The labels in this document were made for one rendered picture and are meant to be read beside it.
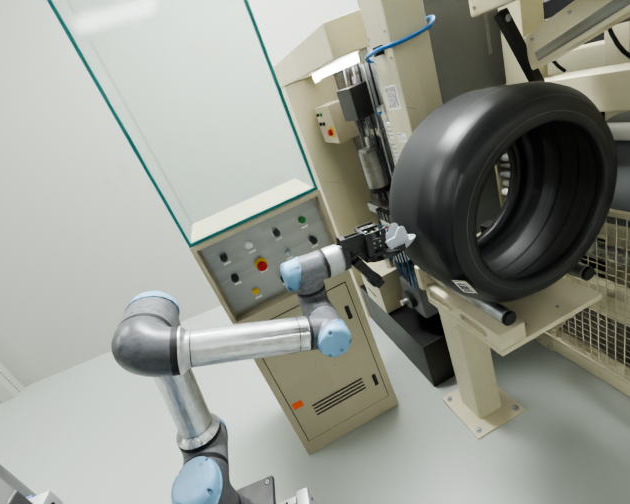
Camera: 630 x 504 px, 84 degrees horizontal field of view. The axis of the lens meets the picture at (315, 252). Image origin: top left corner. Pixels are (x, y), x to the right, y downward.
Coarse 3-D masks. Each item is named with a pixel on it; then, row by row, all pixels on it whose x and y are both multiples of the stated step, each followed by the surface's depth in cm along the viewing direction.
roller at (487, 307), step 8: (448, 288) 117; (464, 296) 110; (472, 304) 107; (480, 304) 103; (488, 304) 101; (496, 304) 100; (488, 312) 101; (496, 312) 98; (504, 312) 96; (512, 312) 96; (504, 320) 96; (512, 320) 96
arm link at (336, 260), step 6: (330, 246) 86; (336, 246) 86; (324, 252) 85; (330, 252) 84; (336, 252) 84; (342, 252) 85; (330, 258) 84; (336, 258) 84; (342, 258) 84; (330, 264) 84; (336, 264) 84; (342, 264) 84; (330, 270) 90; (336, 270) 85; (342, 270) 86
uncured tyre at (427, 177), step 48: (480, 96) 85; (528, 96) 78; (576, 96) 81; (432, 144) 86; (480, 144) 77; (528, 144) 112; (576, 144) 100; (432, 192) 83; (480, 192) 79; (528, 192) 118; (576, 192) 105; (432, 240) 86; (480, 240) 120; (528, 240) 116; (576, 240) 96; (480, 288) 90; (528, 288) 94
